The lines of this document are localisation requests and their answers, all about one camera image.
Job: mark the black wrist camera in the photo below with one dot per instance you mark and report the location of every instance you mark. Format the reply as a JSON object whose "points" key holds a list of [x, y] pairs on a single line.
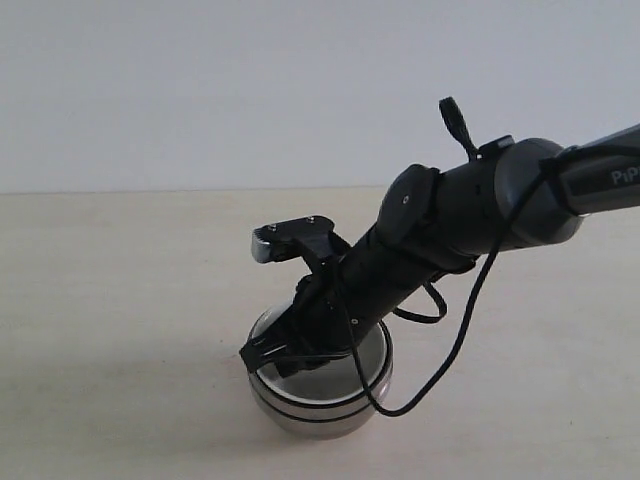
{"points": [[306, 237]]}

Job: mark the white ceramic patterned bowl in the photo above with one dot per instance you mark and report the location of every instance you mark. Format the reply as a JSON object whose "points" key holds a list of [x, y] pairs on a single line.
{"points": [[338, 381]]}

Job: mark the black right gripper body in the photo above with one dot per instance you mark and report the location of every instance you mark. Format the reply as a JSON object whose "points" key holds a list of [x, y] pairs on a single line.
{"points": [[339, 303]]}

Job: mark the smooth stainless steel bowl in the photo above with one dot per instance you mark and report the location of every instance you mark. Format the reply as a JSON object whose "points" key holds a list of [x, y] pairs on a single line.
{"points": [[330, 428]]}

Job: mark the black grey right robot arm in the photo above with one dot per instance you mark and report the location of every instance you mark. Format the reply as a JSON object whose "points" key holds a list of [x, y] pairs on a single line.
{"points": [[516, 195]]}

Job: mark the ribbed stainless steel bowl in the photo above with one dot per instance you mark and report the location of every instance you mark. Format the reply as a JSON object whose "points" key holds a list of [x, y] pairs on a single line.
{"points": [[307, 410]]}

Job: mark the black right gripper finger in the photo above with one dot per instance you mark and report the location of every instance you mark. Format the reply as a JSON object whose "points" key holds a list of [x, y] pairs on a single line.
{"points": [[289, 364], [270, 348]]}

